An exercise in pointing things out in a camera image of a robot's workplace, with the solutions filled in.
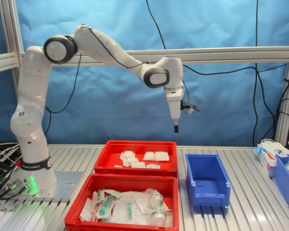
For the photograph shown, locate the white glove box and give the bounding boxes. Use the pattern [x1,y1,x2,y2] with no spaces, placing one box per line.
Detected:
[257,144,280,178]

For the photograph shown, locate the black hanging cable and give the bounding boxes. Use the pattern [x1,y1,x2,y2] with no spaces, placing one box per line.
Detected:
[251,0,276,146]
[145,0,289,75]

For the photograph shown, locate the large green syringe pack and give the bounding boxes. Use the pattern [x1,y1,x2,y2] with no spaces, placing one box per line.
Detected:
[95,194,117,217]

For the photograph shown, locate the thin green syringe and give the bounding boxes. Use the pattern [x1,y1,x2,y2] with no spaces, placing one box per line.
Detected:
[103,189,122,198]

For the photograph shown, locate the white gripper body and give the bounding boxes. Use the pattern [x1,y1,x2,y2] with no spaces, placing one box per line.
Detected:
[165,90,184,119]

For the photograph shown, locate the white paper medical packs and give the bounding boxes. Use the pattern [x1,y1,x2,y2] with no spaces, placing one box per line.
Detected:
[109,192,147,224]

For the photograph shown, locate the blue fabric curtain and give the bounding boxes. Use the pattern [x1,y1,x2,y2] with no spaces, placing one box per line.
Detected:
[0,0,289,147]

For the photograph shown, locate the aluminium profile frame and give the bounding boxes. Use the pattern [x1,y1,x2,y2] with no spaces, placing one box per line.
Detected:
[0,0,289,147]

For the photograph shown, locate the white cable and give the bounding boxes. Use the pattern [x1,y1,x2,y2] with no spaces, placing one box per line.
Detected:
[0,143,19,154]

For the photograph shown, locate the white pack with red print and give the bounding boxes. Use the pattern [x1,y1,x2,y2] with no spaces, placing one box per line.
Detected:
[79,197,97,221]

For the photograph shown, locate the red plastic crate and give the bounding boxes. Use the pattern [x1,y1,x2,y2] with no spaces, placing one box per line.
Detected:
[93,140,178,178]
[64,173,180,231]

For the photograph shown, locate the blue open-front storage bin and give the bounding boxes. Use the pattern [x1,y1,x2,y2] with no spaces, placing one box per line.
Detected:
[273,154,289,205]
[184,153,231,207]

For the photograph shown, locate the black camera cable on arm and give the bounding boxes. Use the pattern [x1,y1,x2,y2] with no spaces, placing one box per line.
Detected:
[44,24,191,138]

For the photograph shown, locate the light blue face masks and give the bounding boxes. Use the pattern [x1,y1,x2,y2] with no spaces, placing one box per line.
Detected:
[254,139,289,157]

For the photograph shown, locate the small green and white pack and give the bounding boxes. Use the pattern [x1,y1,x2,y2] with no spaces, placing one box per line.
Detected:
[92,189,106,203]

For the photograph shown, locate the clear packed filter green ring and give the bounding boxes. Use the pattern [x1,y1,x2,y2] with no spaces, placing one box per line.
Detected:
[150,208,167,224]
[148,192,165,209]

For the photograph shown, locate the slim green syringe pack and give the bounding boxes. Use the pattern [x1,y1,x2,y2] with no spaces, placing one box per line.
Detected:
[125,201,134,219]

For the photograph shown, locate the wrist camera with black bracket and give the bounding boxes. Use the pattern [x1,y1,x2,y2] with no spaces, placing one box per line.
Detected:
[180,100,200,114]

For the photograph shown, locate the black cable with metal connector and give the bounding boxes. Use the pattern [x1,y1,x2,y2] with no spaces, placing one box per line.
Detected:
[0,181,22,198]
[0,185,29,201]

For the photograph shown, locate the metal robot mounting plate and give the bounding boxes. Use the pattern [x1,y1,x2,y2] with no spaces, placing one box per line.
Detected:
[42,170,85,203]

